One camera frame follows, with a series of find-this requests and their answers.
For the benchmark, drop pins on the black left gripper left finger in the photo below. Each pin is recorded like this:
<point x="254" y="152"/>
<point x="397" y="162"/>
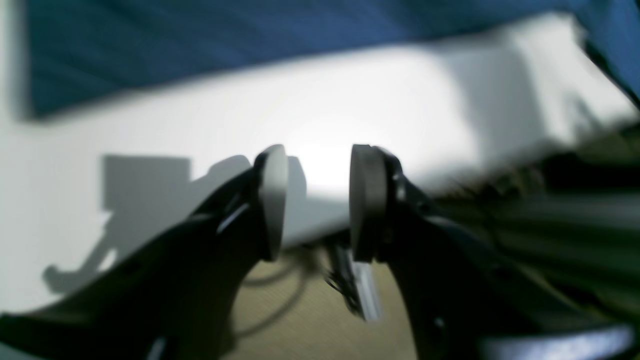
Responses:
<point x="171" y="299"/>

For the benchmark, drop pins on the dark blue T-shirt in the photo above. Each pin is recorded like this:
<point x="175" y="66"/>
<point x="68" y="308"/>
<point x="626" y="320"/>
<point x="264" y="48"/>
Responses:
<point x="83" y="50"/>

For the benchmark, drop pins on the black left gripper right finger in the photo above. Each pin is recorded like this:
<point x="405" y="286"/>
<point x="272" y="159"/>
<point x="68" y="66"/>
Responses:
<point x="464" y="300"/>

